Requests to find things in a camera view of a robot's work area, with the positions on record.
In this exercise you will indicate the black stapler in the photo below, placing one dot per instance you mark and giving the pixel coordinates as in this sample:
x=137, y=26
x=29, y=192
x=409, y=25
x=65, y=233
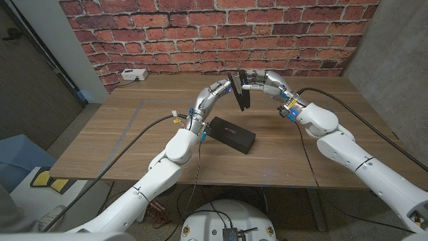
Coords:
x=240, y=91

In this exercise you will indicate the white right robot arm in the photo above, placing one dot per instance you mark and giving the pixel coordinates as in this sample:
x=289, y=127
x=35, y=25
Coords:
x=368, y=167

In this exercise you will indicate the person's grey trouser leg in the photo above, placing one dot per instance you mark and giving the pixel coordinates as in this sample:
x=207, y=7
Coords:
x=13, y=214

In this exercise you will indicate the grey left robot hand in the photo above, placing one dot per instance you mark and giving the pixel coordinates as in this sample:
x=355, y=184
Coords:
x=209, y=98

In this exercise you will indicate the white sneaker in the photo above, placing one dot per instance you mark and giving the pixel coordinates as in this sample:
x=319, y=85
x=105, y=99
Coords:
x=51, y=217

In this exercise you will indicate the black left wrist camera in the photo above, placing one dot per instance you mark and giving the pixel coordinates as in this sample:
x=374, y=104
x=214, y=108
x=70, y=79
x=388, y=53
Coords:
x=205, y=129

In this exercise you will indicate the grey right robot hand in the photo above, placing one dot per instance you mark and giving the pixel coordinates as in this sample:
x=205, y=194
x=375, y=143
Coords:
x=271, y=85

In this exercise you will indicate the blue upholstered seat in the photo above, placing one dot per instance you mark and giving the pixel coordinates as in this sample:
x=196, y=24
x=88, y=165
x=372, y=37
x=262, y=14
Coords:
x=20, y=157

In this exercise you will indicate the white power strip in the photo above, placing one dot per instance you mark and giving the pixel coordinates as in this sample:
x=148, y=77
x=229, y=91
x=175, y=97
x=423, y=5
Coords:
x=134, y=74

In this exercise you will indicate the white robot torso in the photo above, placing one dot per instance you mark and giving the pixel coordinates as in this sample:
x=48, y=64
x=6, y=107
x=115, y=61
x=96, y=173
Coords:
x=230, y=217

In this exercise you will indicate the black rectangular box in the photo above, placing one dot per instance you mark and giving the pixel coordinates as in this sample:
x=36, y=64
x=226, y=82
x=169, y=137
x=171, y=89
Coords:
x=232, y=134

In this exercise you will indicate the grey torso electronics module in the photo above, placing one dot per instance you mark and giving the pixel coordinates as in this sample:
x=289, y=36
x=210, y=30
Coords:
x=230, y=234

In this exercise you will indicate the metal table leg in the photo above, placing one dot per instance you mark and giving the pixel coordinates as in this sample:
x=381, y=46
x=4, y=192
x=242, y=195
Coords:
x=317, y=211
x=142, y=216

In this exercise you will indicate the dark grey door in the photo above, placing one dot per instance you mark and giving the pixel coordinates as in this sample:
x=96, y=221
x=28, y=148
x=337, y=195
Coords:
x=26, y=93

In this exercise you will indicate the red brick printed backdrop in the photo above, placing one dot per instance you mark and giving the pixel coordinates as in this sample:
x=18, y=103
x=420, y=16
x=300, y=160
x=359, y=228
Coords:
x=217, y=33

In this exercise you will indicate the white floor board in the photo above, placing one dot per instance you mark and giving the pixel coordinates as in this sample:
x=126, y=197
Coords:
x=50, y=201

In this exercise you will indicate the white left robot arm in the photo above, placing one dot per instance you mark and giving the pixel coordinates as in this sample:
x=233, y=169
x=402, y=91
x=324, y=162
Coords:
x=143, y=187

